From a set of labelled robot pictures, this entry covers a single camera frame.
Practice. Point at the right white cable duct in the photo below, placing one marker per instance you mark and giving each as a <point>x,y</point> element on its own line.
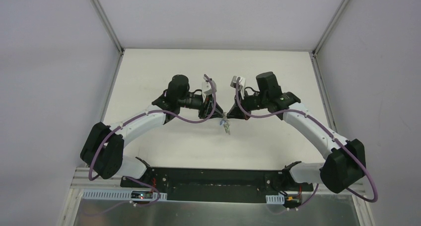
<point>275,199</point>

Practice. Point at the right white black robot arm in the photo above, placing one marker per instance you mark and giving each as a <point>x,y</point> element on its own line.
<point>343,159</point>

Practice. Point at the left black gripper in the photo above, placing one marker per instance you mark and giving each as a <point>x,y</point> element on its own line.
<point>206,108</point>

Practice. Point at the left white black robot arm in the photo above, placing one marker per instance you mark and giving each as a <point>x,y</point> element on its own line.
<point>103,150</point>

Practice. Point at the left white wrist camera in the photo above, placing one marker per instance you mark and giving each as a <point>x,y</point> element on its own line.
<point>208,89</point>

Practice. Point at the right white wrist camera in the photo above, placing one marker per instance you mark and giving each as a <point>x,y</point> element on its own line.
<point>239,83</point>

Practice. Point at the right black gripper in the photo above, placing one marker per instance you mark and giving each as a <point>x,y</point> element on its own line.
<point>242,108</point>

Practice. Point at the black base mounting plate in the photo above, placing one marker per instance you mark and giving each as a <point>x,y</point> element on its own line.
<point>221,185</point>

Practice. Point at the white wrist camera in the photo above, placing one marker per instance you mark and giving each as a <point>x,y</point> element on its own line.
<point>239,83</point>
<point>208,89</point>

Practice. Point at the keyring with coloured key tags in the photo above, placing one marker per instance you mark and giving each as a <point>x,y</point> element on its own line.
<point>226,125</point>

